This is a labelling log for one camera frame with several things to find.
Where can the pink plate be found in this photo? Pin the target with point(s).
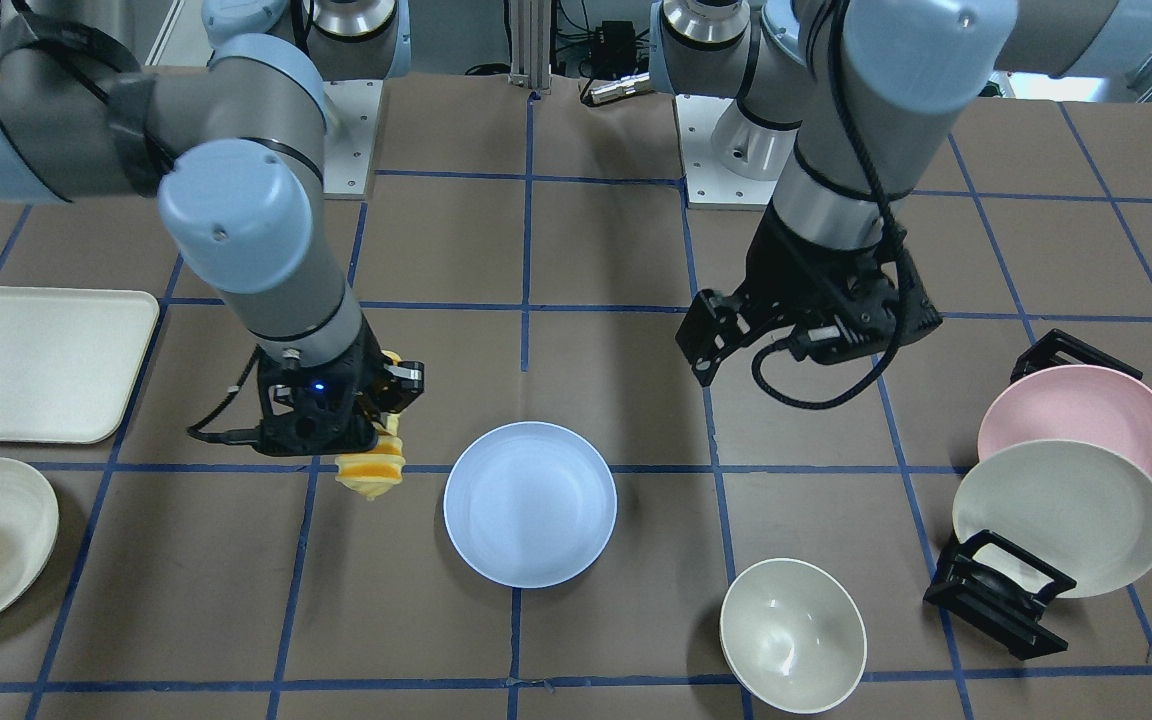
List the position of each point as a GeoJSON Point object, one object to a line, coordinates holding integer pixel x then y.
{"type": "Point", "coordinates": [1086, 403]}

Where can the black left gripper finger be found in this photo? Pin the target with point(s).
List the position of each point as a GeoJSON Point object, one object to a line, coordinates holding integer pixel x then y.
{"type": "Point", "coordinates": [715, 326]}

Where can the beige plate in rack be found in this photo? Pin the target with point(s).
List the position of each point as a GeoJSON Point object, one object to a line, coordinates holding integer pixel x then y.
{"type": "Point", "coordinates": [1083, 509]}

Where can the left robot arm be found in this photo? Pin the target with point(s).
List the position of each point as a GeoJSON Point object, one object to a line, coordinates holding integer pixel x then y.
{"type": "Point", "coordinates": [868, 90]}

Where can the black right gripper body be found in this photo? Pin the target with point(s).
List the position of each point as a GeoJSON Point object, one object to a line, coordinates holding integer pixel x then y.
{"type": "Point", "coordinates": [404, 379]}

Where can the beige bowl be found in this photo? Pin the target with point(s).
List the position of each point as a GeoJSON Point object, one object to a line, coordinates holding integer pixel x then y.
{"type": "Point", "coordinates": [792, 636]}

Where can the beige tray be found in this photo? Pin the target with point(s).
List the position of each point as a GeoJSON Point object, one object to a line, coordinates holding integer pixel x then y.
{"type": "Point", "coordinates": [69, 360]}

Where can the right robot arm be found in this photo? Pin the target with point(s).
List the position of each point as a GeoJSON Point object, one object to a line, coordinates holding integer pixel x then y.
{"type": "Point", "coordinates": [234, 158]}

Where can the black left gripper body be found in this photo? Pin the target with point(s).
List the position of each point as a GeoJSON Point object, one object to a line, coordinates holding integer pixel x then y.
{"type": "Point", "coordinates": [784, 268]}

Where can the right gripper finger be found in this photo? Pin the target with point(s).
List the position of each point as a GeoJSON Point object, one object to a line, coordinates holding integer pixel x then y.
{"type": "Point", "coordinates": [398, 384]}

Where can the yellow bread piece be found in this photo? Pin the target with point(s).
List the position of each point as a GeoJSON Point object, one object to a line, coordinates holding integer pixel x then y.
{"type": "Point", "coordinates": [372, 473]}

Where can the black dish rack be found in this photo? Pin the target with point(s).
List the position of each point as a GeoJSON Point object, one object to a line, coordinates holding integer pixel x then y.
{"type": "Point", "coordinates": [983, 596]}

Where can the aluminium frame post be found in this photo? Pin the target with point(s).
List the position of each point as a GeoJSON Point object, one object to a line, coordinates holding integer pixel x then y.
{"type": "Point", "coordinates": [530, 37]}

